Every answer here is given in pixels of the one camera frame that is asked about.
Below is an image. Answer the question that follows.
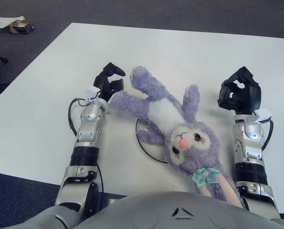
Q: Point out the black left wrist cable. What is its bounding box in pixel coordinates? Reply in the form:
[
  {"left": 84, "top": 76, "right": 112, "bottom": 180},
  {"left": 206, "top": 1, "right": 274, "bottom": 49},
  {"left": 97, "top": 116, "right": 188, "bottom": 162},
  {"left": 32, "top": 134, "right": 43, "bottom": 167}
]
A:
[{"left": 67, "top": 96, "right": 102, "bottom": 138}]

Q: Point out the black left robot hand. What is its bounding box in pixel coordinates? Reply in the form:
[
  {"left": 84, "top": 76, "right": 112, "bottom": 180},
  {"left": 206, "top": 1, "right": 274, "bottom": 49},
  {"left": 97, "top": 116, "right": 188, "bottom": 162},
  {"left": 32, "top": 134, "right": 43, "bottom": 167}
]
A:
[{"left": 93, "top": 62, "right": 126, "bottom": 102}]

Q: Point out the grey robot torso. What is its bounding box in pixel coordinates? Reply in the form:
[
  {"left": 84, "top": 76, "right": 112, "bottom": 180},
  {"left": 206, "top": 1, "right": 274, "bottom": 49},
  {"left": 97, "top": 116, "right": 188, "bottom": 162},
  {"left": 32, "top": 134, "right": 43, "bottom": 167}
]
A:
[{"left": 74, "top": 190, "right": 283, "bottom": 229}]

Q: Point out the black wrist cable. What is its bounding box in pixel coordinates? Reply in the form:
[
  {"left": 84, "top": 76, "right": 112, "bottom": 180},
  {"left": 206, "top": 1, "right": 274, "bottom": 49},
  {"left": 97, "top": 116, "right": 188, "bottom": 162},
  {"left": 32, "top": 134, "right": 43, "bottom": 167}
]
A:
[
  {"left": 67, "top": 96, "right": 102, "bottom": 138},
  {"left": 261, "top": 119, "right": 275, "bottom": 152}
]

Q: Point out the black left elbow cable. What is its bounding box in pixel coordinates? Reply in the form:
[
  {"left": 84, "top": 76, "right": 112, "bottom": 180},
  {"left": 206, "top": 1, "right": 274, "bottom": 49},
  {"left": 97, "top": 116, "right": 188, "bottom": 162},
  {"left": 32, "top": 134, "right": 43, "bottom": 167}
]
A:
[{"left": 95, "top": 162, "right": 105, "bottom": 195}]

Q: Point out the white plate with black rim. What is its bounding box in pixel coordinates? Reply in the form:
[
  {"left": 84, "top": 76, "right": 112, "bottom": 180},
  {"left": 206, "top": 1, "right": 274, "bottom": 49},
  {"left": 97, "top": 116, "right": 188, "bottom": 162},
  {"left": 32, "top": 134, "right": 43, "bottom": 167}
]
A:
[{"left": 136, "top": 116, "right": 168, "bottom": 165}]

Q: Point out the crumpled white tissue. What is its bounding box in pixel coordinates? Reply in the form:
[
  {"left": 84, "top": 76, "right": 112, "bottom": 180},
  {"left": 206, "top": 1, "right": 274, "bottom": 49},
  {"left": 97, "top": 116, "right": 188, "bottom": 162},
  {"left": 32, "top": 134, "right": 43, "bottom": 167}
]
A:
[{"left": 0, "top": 15, "right": 26, "bottom": 29}]

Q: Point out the purple plush bunny doll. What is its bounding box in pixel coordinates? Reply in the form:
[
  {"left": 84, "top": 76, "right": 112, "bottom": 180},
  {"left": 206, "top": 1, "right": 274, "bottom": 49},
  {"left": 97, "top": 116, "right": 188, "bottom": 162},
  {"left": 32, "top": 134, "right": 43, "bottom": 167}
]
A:
[{"left": 108, "top": 66, "right": 249, "bottom": 210}]

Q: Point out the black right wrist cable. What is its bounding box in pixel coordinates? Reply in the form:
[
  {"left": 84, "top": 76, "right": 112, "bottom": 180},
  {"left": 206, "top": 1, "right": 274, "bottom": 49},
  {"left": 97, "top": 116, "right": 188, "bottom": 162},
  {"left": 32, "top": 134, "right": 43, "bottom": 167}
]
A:
[{"left": 261, "top": 119, "right": 275, "bottom": 152}]

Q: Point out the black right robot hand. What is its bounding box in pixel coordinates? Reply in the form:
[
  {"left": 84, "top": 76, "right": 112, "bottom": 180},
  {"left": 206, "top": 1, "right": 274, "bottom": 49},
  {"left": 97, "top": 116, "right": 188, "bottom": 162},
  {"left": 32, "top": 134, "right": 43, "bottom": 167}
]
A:
[{"left": 217, "top": 66, "right": 262, "bottom": 114}]

